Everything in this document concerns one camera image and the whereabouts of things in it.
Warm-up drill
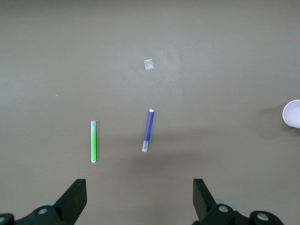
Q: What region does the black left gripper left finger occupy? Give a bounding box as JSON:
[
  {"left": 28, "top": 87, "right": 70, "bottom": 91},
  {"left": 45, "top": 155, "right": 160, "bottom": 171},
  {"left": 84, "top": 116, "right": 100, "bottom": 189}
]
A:
[{"left": 16, "top": 179, "right": 88, "bottom": 225}]

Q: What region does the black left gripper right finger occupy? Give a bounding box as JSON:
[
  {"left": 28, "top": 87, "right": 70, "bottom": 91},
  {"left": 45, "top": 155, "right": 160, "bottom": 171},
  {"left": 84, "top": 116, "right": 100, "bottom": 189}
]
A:
[{"left": 192, "top": 178, "right": 285, "bottom": 225}]

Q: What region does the purple marker pen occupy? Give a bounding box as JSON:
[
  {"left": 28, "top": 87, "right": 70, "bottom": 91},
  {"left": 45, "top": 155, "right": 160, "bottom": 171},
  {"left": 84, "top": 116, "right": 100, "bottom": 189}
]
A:
[{"left": 141, "top": 109, "right": 156, "bottom": 153}]

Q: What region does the pink pen holder cup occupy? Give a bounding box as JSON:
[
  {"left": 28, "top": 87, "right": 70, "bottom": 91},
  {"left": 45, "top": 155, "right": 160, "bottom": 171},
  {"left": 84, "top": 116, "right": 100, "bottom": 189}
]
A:
[{"left": 282, "top": 99, "right": 300, "bottom": 129}]

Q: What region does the green marker pen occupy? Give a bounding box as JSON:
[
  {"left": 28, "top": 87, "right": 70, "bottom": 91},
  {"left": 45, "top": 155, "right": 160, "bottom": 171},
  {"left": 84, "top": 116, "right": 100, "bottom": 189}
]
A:
[{"left": 90, "top": 120, "right": 98, "bottom": 164}]

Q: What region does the small square tape patch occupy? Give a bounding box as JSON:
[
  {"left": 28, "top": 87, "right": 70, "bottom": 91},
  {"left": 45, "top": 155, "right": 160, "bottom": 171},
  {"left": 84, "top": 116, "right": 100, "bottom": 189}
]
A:
[{"left": 143, "top": 59, "right": 155, "bottom": 71}]

